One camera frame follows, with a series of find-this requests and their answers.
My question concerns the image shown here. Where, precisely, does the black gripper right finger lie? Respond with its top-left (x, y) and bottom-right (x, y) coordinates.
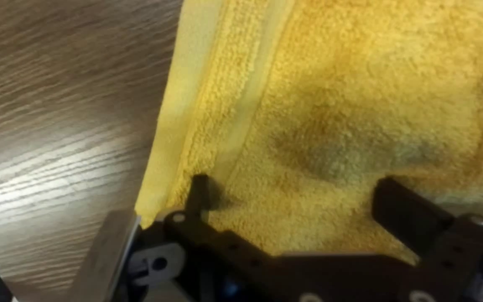
top-left (373, 177), bottom-right (483, 276)

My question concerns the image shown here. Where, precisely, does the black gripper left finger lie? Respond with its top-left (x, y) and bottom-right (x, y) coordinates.
top-left (165, 174), bottom-right (220, 261)

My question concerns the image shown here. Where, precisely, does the yellow terry towel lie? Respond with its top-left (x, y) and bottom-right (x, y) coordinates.
top-left (136, 0), bottom-right (483, 256)

